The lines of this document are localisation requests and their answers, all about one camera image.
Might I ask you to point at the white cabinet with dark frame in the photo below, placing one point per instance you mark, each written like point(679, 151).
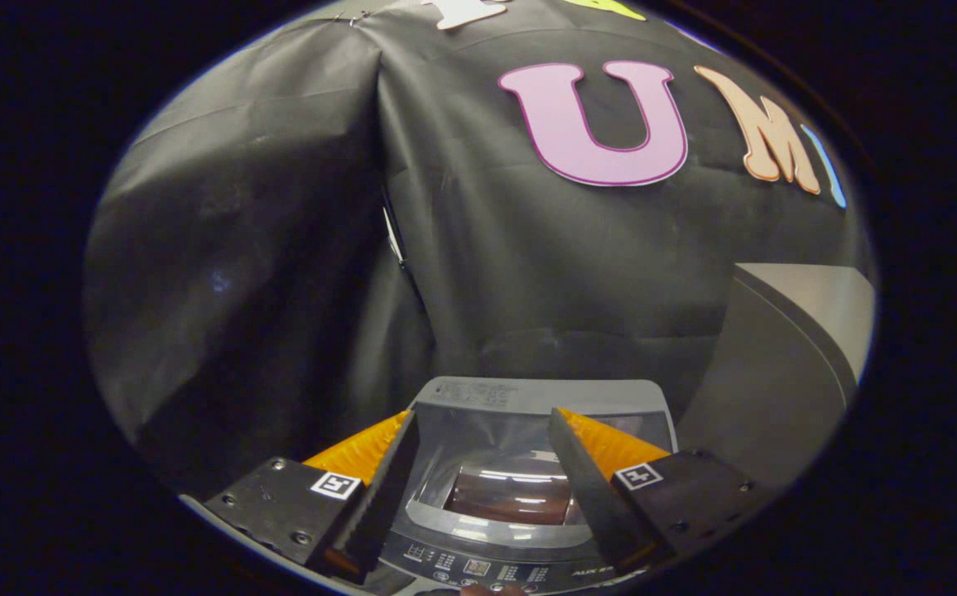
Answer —
point(776, 372)

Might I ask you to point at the grey washing machine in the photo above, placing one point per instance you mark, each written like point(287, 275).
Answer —
point(478, 569)

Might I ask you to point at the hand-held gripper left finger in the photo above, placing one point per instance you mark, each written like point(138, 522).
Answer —
point(379, 505)

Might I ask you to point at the black backdrop cloth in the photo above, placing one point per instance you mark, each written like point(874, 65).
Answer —
point(487, 248)

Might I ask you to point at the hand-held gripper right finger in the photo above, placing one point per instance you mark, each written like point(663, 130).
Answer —
point(590, 492)

